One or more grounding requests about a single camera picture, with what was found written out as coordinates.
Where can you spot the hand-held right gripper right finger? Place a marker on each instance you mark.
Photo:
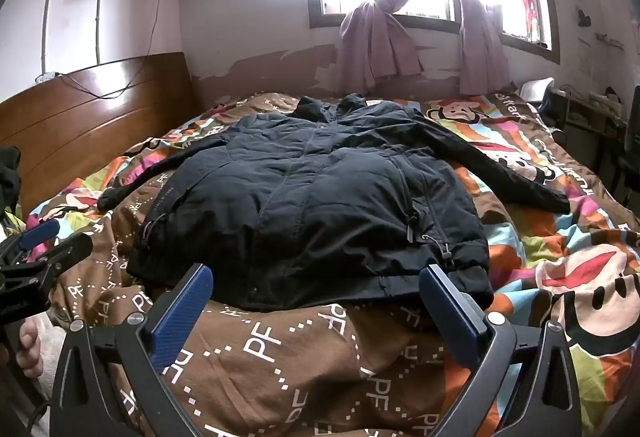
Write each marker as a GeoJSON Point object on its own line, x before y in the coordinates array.
{"type": "Point", "coordinates": [450, 317]}

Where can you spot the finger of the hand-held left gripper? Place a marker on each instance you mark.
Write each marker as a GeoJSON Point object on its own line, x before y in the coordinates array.
{"type": "Point", "coordinates": [40, 232]}
{"type": "Point", "coordinates": [65, 252]}

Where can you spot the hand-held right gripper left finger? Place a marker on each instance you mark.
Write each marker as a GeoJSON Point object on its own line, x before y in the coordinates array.
{"type": "Point", "coordinates": [177, 317]}

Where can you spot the black padded jacket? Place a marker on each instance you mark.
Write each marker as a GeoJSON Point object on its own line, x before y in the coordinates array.
{"type": "Point", "coordinates": [310, 197]}

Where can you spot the dark clothes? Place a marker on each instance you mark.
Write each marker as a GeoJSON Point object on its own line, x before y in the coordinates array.
{"type": "Point", "coordinates": [9, 177]}

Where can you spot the person's left hand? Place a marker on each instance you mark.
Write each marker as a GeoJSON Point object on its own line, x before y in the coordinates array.
{"type": "Point", "coordinates": [32, 347]}

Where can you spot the wooden headboard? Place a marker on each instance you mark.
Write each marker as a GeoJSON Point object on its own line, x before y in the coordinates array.
{"type": "Point", "coordinates": [75, 127]}

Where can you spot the printed cartoon blanket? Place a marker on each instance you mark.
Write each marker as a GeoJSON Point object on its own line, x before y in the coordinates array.
{"type": "Point", "coordinates": [310, 367]}

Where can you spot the white power strip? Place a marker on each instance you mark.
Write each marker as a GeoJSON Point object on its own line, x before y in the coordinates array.
{"type": "Point", "coordinates": [46, 77]}

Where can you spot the white bag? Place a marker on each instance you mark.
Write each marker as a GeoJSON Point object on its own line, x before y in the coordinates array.
{"type": "Point", "coordinates": [535, 92]}

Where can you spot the dark desk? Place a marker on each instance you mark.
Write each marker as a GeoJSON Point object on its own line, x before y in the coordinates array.
{"type": "Point", "coordinates": [585, 117]}

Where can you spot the white wall pipe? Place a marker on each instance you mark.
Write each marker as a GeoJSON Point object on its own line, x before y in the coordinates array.
{"type": "Point", "coordinates": [45, 27]}
{"type": "Point", "coordinates": [98, 32]}

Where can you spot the dark wall ornament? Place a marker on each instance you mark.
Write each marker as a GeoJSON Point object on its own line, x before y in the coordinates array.
{"type": "Point", "coordinates": [583, 18]}

